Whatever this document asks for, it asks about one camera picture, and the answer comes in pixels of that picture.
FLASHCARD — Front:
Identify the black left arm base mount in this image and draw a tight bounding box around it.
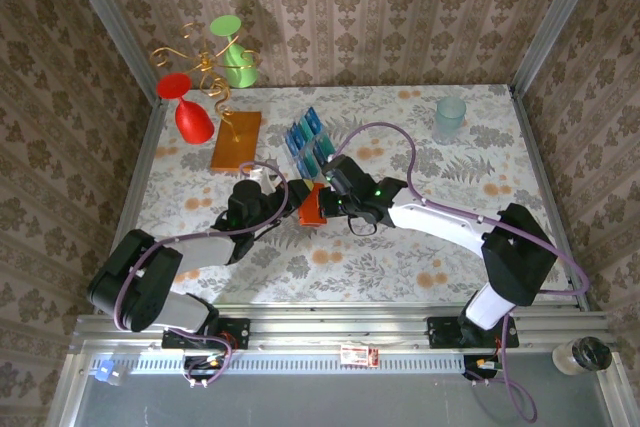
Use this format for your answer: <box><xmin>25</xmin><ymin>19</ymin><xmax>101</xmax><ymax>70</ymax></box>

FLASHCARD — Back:
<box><xmin>160</xmin><ymin>317</ymin><xmax>251</xmax><ymax>351</ymax></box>

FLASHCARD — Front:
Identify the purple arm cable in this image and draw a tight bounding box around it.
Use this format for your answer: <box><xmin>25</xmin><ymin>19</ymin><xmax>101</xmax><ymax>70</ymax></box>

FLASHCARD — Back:
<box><xmin>332</xmin><ymin>121</ymin><xmax>591</xmax><ymax>423</ymax></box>
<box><xmin>113</xmin><ymin>160</ymin><xmax>291</xmax><ymax>391</ymax></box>

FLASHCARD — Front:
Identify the clear acrylic card stand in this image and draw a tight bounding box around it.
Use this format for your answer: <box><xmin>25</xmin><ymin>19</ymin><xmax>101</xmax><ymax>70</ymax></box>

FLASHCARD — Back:
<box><xmin>281</xmin><ymin>105</ymin><xmax>340</xmax><ymax>179</ymax></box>

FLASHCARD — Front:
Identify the red and white sticker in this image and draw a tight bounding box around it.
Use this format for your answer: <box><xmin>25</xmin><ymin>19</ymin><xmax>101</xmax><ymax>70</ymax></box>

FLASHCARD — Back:
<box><xmin>339</xmin><ymin>344</ymin><xmax>380</xmax><ymax>367</ymax></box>

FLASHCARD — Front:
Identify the red plastic wine glass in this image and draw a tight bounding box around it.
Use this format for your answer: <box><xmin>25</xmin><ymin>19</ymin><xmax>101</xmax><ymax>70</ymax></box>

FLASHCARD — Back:
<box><xmin>156</xmin><ymin>72</ymin><xmax>215</xmax><ymax>145</ymax></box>

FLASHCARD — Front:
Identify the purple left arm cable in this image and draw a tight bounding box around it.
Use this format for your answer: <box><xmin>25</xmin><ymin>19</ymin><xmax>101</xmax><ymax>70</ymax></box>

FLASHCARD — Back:
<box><xmin>113</xmin><ymin>160</ymin><xmax>291</xmax><ymax>391</ymax></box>

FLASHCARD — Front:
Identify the black power connector block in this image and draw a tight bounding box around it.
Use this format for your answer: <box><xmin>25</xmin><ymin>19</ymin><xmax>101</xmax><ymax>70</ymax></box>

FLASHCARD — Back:
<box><xmin>462</xmin><ymin>354</ymin><xmax>501</xmax><ymax>381</ymax></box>
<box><xmin>182</xmin><ymin>354</ymin><xmax>234</xmax><ymax>383</ymax></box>

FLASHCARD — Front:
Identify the glass jar with dark lid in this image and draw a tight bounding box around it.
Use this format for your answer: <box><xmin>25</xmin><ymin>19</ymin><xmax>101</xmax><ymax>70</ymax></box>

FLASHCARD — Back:
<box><xmin>551</xmin><ymin>336</ymin><xmax>614</xmax><ymax>377</ymax></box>

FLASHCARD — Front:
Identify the aluminium front rail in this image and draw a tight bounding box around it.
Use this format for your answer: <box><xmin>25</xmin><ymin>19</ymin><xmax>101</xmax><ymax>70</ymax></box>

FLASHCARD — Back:
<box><xmin>69</xmin><ymin>304</ymin><xmax>619</xmax><ymax>354</ymax></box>

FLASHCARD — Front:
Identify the grey metal panel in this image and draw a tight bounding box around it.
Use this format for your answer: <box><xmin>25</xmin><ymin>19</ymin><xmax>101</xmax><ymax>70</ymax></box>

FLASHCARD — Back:
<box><xmin>47</xmin><ymin>371</ymin><xmax>631</xmax><ymax>427</ymax></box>

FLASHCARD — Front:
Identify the aluminium frame post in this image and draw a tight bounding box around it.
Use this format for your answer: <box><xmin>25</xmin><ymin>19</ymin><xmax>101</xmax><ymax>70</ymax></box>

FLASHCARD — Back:
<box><xmin>509</xmin><ymin>0</ymin><xmax>610</xmax><ymax>98</ymax></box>
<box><xmin>54</xmin><ymin>0</ymin><xmax>166</xmax><ymax>107</ymax></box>

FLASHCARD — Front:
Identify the slotted grey cable duct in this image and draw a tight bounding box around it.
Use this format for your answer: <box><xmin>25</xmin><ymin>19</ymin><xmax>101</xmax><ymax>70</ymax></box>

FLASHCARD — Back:
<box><xmin>82</xmin><ymin>350</ymin><xmax>619</xmax><ymax>377</ymax></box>

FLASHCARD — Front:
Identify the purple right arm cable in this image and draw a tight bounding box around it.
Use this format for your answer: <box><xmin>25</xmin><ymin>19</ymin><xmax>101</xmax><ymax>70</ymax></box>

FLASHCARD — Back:
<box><xmin>332</xmin><ymin>121</ymin><xmax>591</xmax><ymax>423</ymax></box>

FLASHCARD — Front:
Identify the aluminium table side rail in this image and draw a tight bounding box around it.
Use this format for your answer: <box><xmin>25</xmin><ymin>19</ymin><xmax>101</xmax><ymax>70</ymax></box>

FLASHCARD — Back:
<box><xmin>508</xmin><ymin>85</ymin><xmax>591</xmax><ymax>312</ymax></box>
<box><xmin>93</xmin><ymin>96</ymin><xmax>169</xmax><ymax>316</ymax></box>

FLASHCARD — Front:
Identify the gold wire rack wooden base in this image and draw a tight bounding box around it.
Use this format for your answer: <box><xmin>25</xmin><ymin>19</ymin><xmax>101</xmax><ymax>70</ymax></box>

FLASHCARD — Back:
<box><xmin>149</xmin><ymin>21</ymin><xmax>264</xmax><ymax>173</ymax></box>

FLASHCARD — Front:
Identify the orange card holder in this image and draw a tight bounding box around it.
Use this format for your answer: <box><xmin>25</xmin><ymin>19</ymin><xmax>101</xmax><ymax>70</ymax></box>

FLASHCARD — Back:
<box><xmin>297</xmin><ymin>185</ymin><xmax>342</xmax><ymax>227</ymax></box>

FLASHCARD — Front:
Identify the blue and white connector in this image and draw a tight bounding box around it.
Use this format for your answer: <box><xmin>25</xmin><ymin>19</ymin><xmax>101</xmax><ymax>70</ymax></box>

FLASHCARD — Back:
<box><xmin>91</xmin><ymin>357</ymin><xmax>126</xmax><ymax>386</ymax></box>

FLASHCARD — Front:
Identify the clear bluish plastic cup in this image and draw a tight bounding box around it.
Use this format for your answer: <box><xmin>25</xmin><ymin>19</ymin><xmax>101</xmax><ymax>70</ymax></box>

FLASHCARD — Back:
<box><xmin>432</xmin><ymin>95</ymin><xmax>468</xmax><ymax>144</ymax></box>

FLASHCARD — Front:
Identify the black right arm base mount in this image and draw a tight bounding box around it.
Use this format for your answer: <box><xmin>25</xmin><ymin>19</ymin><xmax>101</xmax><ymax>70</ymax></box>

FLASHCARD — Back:
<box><xmin>427</xmin><ymin>315</ymin><xmax>520</xmax><ymax>350</ymax></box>

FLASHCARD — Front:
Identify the green plastic wine glass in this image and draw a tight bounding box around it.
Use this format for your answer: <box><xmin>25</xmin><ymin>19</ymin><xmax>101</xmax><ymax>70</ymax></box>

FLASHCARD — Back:
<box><xmin>208</xmin><ymin>14</ymin><xmax>261</xmax><ymax>89</ymax></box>

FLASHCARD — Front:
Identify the thin black cable loop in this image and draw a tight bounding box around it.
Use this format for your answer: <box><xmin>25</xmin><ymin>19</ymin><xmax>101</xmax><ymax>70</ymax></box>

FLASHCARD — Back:
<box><xmin>347</xmin><ymin>214</ymin><xmax>379</xmax><ymax>238</ymax></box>

